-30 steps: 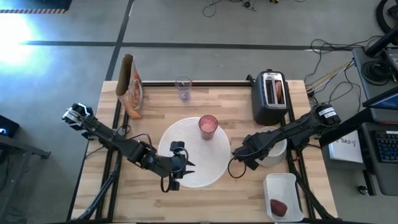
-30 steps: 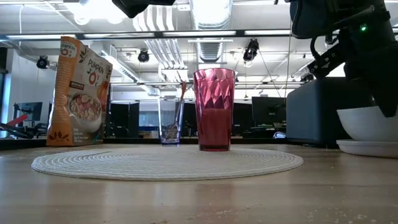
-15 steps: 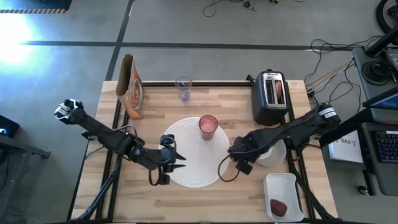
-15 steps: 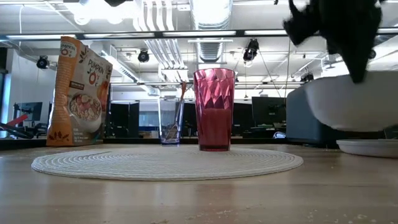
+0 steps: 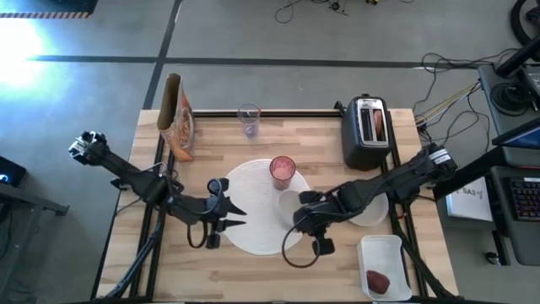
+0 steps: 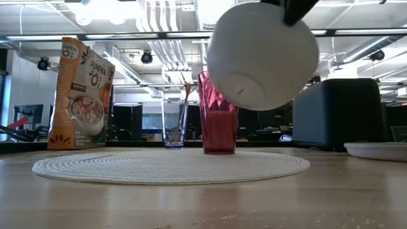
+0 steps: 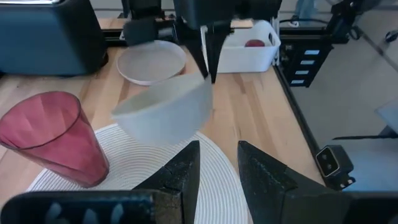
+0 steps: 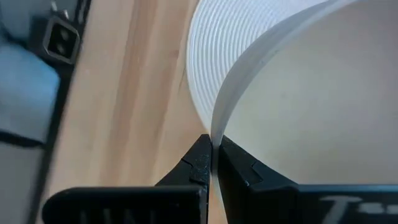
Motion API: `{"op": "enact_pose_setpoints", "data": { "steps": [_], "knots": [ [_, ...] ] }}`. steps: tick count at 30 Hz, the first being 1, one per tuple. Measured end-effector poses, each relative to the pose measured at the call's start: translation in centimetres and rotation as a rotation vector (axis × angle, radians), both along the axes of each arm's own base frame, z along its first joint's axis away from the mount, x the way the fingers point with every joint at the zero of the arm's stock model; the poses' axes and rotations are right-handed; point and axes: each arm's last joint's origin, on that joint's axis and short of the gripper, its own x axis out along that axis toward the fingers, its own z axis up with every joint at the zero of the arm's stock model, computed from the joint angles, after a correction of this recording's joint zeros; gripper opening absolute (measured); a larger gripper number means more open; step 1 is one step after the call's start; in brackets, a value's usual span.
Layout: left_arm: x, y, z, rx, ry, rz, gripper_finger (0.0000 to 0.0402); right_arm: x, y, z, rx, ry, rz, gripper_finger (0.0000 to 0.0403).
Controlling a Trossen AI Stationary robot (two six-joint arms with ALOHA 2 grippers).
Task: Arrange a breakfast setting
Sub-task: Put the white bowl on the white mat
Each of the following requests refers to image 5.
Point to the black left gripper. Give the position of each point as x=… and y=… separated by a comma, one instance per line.
x=217, y=198

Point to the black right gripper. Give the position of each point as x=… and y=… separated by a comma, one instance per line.
x=314, y=211

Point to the white ceramic bowl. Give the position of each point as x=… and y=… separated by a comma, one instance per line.
x=289, y=207

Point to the round white woven placemat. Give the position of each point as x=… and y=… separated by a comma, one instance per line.
x=253, y=190

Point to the red faceted tumbler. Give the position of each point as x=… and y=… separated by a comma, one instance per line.
x=282, y=173

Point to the beige round plate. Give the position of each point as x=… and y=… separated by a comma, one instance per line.
x=375, y=214

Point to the clear glass tumbler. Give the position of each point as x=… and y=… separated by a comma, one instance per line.
x=250, y=124

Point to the dark red apple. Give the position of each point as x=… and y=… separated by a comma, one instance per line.
x=377, y=282

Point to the orange pumpkin cereal box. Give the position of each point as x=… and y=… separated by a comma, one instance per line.
x=181, y=126

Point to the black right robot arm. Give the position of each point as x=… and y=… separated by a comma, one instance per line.
x=379, y=186

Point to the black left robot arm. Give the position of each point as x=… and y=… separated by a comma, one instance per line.
x=135, y=181

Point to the black toaster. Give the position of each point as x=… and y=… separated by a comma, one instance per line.
x=352, y=139

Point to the white rectangular tray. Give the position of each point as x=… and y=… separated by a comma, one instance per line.
x=381, y=257

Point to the white paper sheet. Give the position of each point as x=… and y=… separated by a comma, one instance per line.
x=468, y=207

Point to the black equipment stand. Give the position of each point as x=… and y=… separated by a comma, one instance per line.
x=38, y=202

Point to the black keyboard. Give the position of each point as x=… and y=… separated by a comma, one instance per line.
x=527, y=198

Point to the dark grey side desk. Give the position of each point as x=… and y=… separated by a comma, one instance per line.
x=527, y=249

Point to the dark laptop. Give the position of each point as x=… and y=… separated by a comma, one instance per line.
x=523, y=143

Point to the black hazard striped mat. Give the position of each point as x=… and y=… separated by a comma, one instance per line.
x=42, y=5

